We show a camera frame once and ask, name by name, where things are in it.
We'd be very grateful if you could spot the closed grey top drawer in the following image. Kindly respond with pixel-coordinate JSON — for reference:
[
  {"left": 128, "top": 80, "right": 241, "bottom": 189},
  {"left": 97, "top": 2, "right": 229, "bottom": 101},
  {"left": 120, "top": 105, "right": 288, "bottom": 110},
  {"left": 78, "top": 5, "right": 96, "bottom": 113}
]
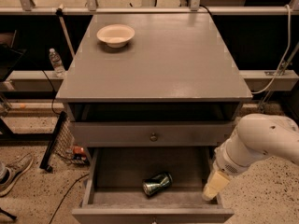
[{"left": 69, "top": 121, "right": 235, "bottom": 147}]

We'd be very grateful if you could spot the black metal stand leg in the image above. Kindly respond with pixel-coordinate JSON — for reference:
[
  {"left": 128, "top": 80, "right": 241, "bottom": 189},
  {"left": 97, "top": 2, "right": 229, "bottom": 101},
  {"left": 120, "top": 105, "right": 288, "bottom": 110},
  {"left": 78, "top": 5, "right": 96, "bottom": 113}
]
[{"left": 39, "top": 111, "right": 66, "bottom": 173}]

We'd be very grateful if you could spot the grey sneaker shoe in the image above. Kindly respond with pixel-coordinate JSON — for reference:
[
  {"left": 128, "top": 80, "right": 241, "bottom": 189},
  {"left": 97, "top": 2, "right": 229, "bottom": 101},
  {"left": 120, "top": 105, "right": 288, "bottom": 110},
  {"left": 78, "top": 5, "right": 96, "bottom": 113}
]
[{"left": 0, "top": 154, "right": 34, "bottom": 197}]

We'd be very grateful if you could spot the wire mesh basket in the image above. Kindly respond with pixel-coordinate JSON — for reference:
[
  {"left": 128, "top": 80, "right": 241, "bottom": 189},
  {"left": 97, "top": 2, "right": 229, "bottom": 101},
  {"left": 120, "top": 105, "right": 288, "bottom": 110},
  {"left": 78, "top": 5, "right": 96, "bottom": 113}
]
[{"left": 53, "top": 118, "right": 89, "bottom": 165}]

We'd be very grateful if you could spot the white paper bowl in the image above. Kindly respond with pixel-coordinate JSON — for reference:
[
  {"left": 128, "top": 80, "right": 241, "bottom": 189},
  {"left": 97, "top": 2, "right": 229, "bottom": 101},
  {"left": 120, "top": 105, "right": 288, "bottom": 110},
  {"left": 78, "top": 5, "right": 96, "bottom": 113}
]
[{"left": 96, "top": 24, "right": 135, "bottom": 49}]

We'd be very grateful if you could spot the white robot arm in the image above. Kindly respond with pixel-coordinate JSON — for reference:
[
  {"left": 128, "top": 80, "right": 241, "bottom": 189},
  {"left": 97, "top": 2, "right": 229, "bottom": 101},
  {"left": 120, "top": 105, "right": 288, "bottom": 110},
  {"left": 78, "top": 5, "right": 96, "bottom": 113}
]
[{"left": 202, "top": 114, "right": 299, "bottom": 201}]

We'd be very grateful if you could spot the black floor cable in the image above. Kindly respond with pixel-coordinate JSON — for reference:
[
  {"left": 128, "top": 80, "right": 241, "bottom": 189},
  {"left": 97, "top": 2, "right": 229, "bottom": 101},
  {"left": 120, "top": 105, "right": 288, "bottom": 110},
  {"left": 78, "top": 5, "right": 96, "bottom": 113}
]
[{"left": 48, "top": 173, "right": 91, "bottom": 224}]

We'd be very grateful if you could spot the green soda can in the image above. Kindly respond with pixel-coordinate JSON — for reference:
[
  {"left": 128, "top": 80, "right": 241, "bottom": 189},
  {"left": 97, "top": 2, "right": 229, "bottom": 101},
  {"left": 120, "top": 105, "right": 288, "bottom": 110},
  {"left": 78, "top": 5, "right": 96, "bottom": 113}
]
[{"left": 142, "top": 172, "right": 173, "bottom": 197}]

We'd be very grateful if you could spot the round brass drawer knob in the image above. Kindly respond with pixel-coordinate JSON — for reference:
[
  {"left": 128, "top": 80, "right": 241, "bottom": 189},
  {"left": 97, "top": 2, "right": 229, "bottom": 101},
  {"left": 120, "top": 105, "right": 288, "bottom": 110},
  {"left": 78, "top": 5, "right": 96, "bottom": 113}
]
[{"left": 149, "top": 133, "right": 158, "bottom": 142}]

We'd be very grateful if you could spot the grey wooden drawer cabinet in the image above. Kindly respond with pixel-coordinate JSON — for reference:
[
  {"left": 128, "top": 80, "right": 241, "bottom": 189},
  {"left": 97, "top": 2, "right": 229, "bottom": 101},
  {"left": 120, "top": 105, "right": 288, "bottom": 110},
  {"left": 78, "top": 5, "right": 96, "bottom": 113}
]
[{"left": 55, "top": 12, "right": 253, "bottom": 224}]

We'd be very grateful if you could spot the grey metal rail frame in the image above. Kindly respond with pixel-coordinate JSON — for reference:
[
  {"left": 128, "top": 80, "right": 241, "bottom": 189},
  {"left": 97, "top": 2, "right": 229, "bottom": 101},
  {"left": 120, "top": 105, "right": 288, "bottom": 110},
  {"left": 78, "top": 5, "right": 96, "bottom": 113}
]
[{"left": 0, "top": 0, "right": 299, "bottom": 17}]

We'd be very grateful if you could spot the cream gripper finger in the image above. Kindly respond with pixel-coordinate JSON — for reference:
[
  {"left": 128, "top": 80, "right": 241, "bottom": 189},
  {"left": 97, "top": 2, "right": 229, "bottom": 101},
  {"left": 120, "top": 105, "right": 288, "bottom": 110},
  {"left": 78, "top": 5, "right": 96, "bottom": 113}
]
[{"left": 202, "top": 170, "right": 230, "bottom": 201}]

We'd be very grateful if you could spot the white cable on right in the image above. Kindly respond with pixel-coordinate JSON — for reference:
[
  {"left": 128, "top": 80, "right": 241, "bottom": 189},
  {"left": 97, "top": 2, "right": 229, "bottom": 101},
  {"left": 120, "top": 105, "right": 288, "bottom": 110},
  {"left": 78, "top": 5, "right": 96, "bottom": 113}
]
[{"left": 250, "top": 4, "right": 292, "bottom": 95}]

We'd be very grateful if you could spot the open grey middle drawer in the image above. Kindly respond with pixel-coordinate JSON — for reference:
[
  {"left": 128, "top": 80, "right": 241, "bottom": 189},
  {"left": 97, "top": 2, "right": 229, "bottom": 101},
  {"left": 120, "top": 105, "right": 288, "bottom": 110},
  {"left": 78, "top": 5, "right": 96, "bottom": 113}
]
[{"left": 72, "top": 147, "right": 234, "bottom": 224}]

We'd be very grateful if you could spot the red can in wire basket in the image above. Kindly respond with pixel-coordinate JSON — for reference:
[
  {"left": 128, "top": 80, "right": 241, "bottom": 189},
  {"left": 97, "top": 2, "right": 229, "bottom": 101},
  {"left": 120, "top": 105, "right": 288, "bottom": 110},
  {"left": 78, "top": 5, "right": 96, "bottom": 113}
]
[{"left": 72, "top": 146, "right": 86, "bottom": 161}]

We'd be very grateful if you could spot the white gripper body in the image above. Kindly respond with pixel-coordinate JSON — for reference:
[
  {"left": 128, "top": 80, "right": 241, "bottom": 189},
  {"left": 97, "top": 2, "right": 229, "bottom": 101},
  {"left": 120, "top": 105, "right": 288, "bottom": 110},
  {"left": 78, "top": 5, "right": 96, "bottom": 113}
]
[{"left": 214, "top": 137, "right": 249, "bottom": 175}]

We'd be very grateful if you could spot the clear plastic water bottle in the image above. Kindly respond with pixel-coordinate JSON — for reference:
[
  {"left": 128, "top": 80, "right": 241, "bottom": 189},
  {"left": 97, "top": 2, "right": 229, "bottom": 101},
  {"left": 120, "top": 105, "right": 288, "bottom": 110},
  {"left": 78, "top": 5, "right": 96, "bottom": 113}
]
[{"left": 49, "top": 49, "right": 65, "bottom": 77}]

